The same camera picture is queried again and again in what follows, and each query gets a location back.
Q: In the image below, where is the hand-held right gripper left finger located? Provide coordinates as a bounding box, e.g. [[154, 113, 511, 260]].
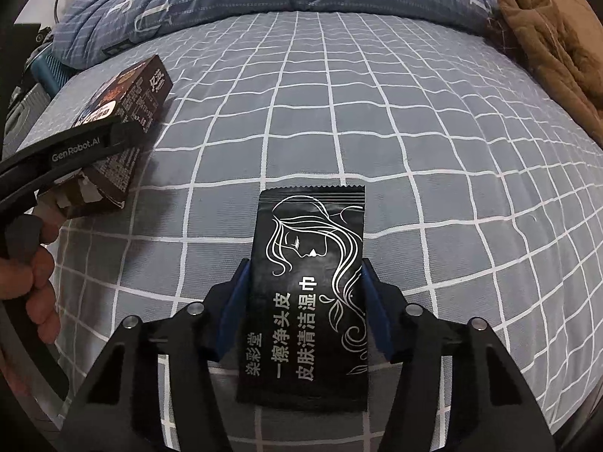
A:
[[59, 258, 253, 452]]

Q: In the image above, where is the teal suitcase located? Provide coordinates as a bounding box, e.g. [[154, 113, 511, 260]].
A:
[[26, 49, 71, 97]]

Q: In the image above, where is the dark brown snack box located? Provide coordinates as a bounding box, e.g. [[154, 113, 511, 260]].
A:
[[35, 54, 173, 220]]

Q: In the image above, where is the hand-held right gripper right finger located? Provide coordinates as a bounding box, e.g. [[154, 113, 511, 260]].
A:
[[362, 258, 559, 452]]

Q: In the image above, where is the person's left hand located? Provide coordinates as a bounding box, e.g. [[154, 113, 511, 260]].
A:
[[0, 244, 62, 340]]

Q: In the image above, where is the blue striped quilt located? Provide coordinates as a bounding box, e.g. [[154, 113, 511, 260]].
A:
[[49, 0, 500, 69]]

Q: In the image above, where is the grey suitcase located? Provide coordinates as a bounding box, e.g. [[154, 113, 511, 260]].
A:
[[5, 82, 52, 151]]

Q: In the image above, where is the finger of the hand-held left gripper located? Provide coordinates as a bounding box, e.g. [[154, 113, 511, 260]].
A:
[[106, 117, 144, 151]]

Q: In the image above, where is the black wet wipe packet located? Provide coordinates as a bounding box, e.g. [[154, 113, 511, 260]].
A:
[[236, 185, 369, 409]]

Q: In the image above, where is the brown fleece jacket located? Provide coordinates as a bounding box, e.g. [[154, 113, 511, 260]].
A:
[[487, 0, 603, 147]]

